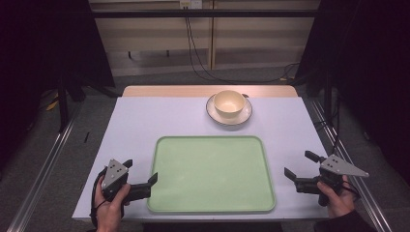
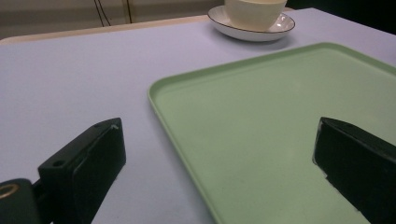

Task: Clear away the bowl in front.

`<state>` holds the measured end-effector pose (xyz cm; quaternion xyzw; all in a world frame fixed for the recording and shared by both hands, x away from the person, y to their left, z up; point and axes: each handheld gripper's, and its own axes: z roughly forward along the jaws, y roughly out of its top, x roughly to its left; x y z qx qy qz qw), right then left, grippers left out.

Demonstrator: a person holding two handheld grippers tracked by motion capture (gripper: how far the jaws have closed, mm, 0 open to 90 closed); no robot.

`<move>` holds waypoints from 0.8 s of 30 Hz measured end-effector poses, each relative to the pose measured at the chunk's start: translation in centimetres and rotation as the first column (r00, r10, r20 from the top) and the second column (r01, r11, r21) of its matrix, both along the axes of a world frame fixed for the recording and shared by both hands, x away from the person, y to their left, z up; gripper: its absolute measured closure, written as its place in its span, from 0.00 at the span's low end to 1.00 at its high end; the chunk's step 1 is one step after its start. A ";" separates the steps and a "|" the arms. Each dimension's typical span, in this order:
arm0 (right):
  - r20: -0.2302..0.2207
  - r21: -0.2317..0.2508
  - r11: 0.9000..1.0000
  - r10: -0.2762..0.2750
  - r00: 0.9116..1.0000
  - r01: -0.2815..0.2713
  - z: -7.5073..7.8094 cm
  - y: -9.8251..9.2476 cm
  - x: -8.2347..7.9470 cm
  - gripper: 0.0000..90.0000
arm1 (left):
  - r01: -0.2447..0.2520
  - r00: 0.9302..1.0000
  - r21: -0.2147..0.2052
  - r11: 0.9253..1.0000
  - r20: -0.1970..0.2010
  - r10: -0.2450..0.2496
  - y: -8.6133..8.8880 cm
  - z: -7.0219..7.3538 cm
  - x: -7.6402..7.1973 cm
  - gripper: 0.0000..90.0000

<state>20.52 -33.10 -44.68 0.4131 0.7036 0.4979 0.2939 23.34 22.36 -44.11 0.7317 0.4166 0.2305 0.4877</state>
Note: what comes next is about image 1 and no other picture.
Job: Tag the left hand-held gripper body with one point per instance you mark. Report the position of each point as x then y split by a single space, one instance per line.
114 172

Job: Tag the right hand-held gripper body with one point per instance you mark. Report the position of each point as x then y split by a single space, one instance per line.
335 167

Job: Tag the person's right hand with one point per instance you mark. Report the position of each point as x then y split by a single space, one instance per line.
340 203

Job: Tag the person's left hand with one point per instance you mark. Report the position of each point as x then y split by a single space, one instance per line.
109 212

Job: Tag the small black floor object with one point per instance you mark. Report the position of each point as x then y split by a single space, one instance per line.
86 137

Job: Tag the white table cover sheet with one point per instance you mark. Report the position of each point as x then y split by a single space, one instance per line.
145 119

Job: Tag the person's dark right sleeve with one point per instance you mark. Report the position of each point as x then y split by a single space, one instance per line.
349 224

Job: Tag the green plastic tray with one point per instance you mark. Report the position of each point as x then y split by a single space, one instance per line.
211 174

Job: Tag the black metal stand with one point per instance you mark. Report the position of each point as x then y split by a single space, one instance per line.
63 106
328 96

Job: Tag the white plate with dark rim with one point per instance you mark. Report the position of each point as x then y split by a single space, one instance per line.
240 120

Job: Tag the cream bowl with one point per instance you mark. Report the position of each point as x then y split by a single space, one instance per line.
229 103

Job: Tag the dark curtain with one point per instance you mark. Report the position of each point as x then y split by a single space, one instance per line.
42 48
370 64

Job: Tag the black horizontal bar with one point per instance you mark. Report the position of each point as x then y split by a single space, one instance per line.
206 13

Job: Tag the aluminium floor rail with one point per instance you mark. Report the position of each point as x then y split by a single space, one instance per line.
42 177
354 180

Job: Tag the white wall outlet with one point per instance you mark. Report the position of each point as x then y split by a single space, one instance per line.
190 4

